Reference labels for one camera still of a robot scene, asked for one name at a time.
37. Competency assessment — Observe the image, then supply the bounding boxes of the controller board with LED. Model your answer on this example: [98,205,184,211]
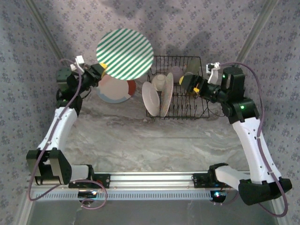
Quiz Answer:
[210,190,227,203]
[78,190,98,200]

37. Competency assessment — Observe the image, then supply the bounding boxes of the green and white striped plate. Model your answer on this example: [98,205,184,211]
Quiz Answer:
[96,28,154,81]

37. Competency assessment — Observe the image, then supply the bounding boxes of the aluminium frame post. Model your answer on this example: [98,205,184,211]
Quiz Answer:
[24,0,65,62]
[235,0,279,63]

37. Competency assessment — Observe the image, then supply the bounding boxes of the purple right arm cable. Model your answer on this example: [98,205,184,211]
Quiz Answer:
[212,61,288,218]

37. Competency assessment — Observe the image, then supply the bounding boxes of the pale green textured glass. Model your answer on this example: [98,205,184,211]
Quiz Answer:
[186,58,200,75]

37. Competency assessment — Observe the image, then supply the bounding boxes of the plate with colourful squiggles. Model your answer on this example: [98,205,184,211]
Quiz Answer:
[160,72,174,118]

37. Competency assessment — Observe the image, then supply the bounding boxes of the cream white ceramic bowl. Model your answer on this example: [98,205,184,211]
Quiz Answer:
[151,74,167,92]

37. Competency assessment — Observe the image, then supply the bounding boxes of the pastel pink blue red plate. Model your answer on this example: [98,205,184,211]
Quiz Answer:
[96,74,137,104]

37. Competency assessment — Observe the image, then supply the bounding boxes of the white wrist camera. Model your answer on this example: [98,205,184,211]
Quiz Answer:
[205,61,221,84]
[69,55,86,71]

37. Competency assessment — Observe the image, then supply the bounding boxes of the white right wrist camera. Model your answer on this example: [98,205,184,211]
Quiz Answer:
[205,61,221,84]

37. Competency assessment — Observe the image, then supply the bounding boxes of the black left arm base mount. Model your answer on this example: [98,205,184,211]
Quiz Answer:
[68,172,111,189]

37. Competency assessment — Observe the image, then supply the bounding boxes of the slotted grey cable duct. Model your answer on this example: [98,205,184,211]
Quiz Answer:
[30,188,240,201]

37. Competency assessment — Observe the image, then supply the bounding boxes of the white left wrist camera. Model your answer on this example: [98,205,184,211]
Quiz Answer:
[69,55,86,71]

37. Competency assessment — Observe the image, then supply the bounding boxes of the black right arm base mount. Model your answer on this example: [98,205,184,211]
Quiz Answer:
[192,172,235,188]

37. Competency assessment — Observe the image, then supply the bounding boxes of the black wire dish rack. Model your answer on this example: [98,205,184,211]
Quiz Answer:
[145,55,210,120]

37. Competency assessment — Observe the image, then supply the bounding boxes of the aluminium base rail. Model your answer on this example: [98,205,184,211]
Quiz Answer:
[27,172,251,188]

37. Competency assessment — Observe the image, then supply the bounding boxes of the white plate with teal rim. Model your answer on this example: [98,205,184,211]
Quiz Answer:
[141,81,160,117]

